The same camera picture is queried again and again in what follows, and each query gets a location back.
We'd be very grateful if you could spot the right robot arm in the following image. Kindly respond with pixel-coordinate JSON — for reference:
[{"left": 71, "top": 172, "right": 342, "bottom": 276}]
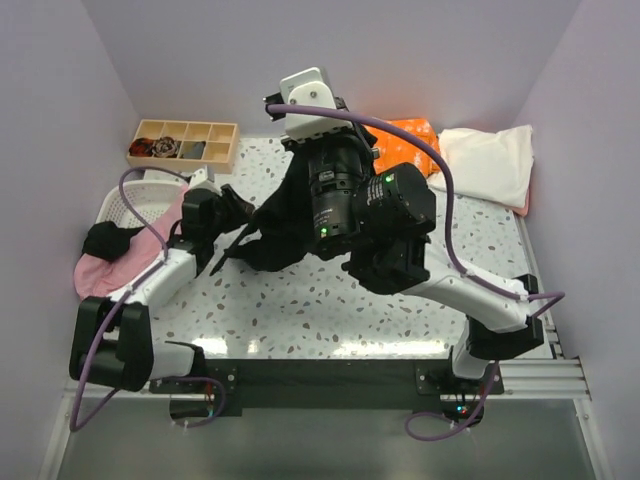
[{"left": 268, "top": 104, "right": 544, "bottom": 393}]

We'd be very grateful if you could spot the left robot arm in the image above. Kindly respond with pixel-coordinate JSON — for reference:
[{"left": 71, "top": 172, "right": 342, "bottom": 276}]
[{"left": 69, "top": 180, "right": 255, "bottom": 392}]

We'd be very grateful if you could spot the orange white folded t-shirt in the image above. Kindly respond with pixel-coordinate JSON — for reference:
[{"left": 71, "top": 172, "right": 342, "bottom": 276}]
[{"left": 366, "top": 118, "right": 440, "bottom": 177}]

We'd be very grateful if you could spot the wooden compartment box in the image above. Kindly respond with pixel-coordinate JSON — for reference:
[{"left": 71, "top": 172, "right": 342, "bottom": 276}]
[{"left": 126, "top": 119, "right": 240, "bottom": 174}]

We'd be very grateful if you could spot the pink folded t-shirt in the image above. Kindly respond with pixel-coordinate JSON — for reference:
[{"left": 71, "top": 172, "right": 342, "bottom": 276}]
[{"left": 511, "top": 195, "right": 530, "bottom": 217}]

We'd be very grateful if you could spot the black garment in basket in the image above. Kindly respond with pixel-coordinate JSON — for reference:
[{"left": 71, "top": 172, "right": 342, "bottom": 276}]
[{"left": 82, "top": 221, "right": 143, "bottom": 263}]

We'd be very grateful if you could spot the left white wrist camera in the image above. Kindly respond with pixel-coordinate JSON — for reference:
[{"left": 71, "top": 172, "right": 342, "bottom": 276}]
[{"left": 188, "top": 166, "right": 216, "bottom": 192}]

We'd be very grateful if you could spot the aluminium rail frame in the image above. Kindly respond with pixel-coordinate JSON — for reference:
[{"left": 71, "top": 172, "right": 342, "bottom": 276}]
[{"left": 40, "top": 306, "right": 610, "bottom": 479}]

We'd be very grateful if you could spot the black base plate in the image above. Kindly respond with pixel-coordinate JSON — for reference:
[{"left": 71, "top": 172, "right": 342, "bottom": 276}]
[{"left": 149, "top": 359, "right": 504, "bottom": 418}]

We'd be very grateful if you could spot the black t-shirt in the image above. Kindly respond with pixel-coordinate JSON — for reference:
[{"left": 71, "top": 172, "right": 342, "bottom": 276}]
[{"left": 210, "top": 147, "right": 315, "bottom": 275}]

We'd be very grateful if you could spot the grey rolled fabric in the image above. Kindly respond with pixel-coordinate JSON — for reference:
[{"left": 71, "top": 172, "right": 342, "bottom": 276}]
[{"left": 180, "top": 141, "right": 206, "bottom": 160}]

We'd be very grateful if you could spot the pink t-shirt in basket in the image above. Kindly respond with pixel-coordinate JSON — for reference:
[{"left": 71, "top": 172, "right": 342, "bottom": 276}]
[{"left": 73, "top": 194, "right": 187, "bottom": 300}]

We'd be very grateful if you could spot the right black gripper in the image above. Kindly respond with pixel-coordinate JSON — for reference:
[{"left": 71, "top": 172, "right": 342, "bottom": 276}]
[{"left": 282, "top": 94, "right": 381, "bottom": 251}]

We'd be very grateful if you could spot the brown patterned rolled fabric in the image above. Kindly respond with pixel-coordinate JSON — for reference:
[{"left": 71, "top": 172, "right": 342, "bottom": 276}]
[{"left": 151, "top": 136, "right": 181, "bottom": 158}]

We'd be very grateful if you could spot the white laundry basket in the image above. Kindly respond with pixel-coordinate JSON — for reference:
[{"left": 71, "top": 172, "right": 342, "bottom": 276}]
[{"left": 95, "top": 180, "right": 187, "bottom": 239}]

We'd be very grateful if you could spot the red black rolled fabric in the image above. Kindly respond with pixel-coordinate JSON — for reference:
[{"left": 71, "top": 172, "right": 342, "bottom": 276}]
[{"left": 128, "top": 137, "right": 155, "bottom": 157}]

